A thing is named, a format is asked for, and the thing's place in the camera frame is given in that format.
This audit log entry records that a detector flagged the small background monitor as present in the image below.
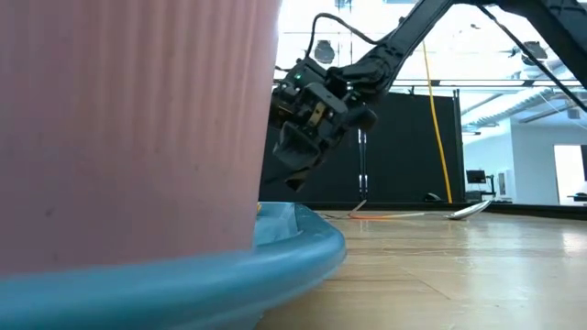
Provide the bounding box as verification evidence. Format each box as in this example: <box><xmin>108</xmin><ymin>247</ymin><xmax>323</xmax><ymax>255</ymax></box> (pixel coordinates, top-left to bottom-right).
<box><xmin>465</xmin><ymin>170</ymin><xmax>497</xmax><ymax>203</ymax></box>

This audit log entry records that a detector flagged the blue plastic tray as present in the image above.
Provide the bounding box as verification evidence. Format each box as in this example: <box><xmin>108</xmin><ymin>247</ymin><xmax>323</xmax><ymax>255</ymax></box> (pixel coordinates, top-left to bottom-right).
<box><xmin>0</xmin><ymin>201</ymin><xmax>348</xmax><ymax>330</ymax></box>

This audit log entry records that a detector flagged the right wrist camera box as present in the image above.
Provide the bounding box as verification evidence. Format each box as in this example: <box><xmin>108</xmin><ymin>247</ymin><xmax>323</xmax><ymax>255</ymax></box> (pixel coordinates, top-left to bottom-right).
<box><xmin>270</xmin><ymin>81</ymin><xmax>304</xmax><ymax>127</ymax></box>

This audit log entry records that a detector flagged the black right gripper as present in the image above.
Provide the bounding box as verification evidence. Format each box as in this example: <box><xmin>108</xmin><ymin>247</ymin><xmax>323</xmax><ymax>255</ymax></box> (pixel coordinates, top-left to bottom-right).
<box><xmin>273</xmin><ymin>80</ymin><xmax>380</xmax><ymax>193</ymax></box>

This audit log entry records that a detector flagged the pink ribbed cup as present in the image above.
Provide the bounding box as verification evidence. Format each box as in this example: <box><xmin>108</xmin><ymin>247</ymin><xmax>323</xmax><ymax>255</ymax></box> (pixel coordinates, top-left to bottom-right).
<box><xmin>0</xmin><ymin>0</ymin><xmax>282</xmax><ymax>276</ymax></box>

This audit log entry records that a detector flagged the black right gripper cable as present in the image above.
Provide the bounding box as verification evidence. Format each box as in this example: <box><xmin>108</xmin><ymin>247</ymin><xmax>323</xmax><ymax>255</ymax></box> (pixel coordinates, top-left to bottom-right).
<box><xmin>305</xmin><ymin>12</ymin><xmax>382</xmax><ymax>61</ymax></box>

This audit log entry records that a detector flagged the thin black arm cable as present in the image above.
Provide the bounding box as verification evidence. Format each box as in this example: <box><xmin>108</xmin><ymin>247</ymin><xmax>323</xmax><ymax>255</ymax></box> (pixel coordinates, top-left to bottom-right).
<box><xmin>476</xmin><ymin>4</ymin><xmax>587</xmax><ymax>112</ymax></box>

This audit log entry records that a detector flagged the ceiling light rail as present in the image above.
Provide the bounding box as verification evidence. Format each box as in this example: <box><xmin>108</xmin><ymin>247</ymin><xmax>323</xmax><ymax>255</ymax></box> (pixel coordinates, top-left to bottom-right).
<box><xmin>273</xmin><ymin>78</ymin><xmax>587</xmax><ymax>89</ymax></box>

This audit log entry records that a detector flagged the black room divider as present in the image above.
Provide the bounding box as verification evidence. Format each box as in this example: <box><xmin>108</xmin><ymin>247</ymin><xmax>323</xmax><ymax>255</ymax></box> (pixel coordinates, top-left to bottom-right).
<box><xmin>259</xmin><ymin>89</ymin><xmax>465</xmax><ymax>206</ymax></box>

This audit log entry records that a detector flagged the yellow hanging cable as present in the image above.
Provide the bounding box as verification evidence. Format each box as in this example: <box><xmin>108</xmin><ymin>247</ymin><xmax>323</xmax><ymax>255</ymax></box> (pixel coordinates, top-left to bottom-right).
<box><xmin>420</xmin><ymin>39</ymin><xmax>454</xmax><ymax>205</ymax></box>

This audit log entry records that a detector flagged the orange-handled spoon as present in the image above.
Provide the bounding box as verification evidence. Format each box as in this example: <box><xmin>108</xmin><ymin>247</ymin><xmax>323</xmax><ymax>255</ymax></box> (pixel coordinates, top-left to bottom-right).
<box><xmin>350</xmin><ymin>198</ymin><xmax>494</xmax><ymax>222</ymax></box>

